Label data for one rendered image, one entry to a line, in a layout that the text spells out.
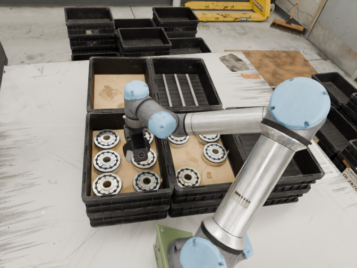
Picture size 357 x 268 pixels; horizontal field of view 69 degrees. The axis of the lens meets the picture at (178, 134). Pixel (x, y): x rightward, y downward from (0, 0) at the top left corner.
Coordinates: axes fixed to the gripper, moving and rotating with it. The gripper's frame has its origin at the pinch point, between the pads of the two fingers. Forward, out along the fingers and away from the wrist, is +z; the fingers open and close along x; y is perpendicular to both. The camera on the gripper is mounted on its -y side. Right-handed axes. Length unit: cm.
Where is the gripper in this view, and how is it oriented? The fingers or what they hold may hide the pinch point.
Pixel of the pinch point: (136, 160)
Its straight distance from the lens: 105.3
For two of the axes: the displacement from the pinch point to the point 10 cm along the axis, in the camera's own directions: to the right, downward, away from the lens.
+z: -1.3, 6.6, 7.4
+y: -3.1, -7.3, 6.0
